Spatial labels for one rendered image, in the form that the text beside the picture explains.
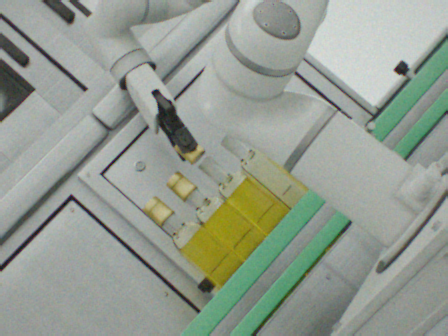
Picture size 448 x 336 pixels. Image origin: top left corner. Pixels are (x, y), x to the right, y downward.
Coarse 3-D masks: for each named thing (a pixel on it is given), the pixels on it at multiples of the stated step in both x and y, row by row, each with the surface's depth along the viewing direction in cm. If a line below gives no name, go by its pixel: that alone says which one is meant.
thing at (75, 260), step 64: (0, 0) 179; (64, 0) 182; (0, 64) 177; (64, 64) 176; (0, 128) 174; (64, 128) 172; (0, 192) 168; (64, 192) 169; (0, 256) 165; (64, 256) 166; (128, 256) 167; (0, 320) 162; (64, 320) 163; (128, 320) 164
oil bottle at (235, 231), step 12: (204, 204) 152; (216, 204) 151; (228, 204) 152; (204, 216) 151; (216, 216) 151; (228, 216) 151; (240, 216) 151; (216, 228) 150; (228, 228) 150; (240, 228) 150; (252, 228) 151; (228, 240) 150; (240, 240) 150; (252, 240) 150; (240, 252) 149; (252, 252) 149
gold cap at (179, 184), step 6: (174, 174) 154; (180, 174) 154; (174, 180) 153; (180, 180) 153; (186, 180) 154; (168, 186) 154; (174, 186) 153; (180, 186) 153; (186, 186) 153; (192, 186) 153; (174, 192) 154; (180, 192) 153; (186, 192) 153; (180, 198) 154; (186, 198) 153
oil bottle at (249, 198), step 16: (240, 176) 153; (224, 192) 152; (240, 192) 152; (256, 192) 152; (240, 208) 152; (256, 208) 152; (272, 208) 152; (256, 224) 151; (272, 224) 151; (320, 256) 150
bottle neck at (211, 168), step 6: (204, 162) 155; (210, 162) 155; (216, 162) 156; (198, 168) 156; (204, 168) 155; (210, 168) 155; (216, 168) 155; (222, 168) 155; (210, 174) 155; (216, 174) 154; (222, 174) 154; (216, 180) 155
